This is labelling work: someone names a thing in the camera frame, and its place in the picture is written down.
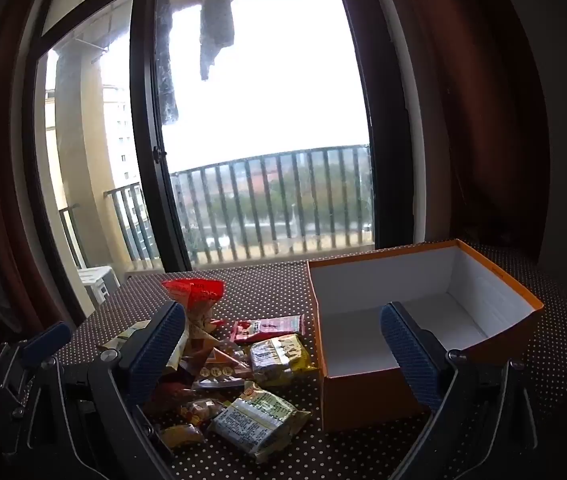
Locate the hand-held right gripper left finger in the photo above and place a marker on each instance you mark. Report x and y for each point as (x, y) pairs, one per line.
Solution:
(156, 355)

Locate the orange cardboard box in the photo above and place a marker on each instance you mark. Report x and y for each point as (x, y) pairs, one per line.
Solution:
(363, 400)

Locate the yellow-green snack packet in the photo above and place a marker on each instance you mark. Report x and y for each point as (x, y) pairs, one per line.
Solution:
(278, 357)

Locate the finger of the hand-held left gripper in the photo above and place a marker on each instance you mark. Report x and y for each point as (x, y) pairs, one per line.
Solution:
(46, 342)

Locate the pink snack packet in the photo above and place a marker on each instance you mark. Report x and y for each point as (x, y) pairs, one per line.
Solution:
(268, 329)

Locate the dark hanging cloth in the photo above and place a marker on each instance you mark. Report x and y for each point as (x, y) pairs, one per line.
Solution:
(166, 70)

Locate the clear triangular sauce packet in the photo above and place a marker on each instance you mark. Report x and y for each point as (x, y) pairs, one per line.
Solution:
(218, 370)

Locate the grey hanging cloth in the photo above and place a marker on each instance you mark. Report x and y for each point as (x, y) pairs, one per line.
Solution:
(216, 20)

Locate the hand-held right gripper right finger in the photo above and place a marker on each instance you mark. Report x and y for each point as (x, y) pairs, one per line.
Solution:
(411, 360)

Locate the dark red curtain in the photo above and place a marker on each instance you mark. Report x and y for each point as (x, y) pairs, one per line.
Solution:
(473, 110)
(8, 160)

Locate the white air conditioner unit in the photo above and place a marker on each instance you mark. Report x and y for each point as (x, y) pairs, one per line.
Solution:
(96, 282)

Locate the green and white snack packet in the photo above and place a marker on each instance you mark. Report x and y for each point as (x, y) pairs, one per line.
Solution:
(256, 420)

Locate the balcony railing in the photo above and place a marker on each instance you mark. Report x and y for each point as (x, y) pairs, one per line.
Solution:
(263, 200)

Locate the small clear candy packet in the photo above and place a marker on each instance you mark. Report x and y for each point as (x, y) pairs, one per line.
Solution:
(198, 410)

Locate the black window frame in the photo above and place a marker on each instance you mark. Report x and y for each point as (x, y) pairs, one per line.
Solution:
(143, 110)

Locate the brown polka-dot tablecloth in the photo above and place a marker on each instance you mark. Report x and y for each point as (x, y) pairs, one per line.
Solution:
(263, 290)

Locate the yellow snack packet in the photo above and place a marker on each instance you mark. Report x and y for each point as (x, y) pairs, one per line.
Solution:
(181, 435)

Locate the orange sauce packet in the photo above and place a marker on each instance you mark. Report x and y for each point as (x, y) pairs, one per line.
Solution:
(166, 395)

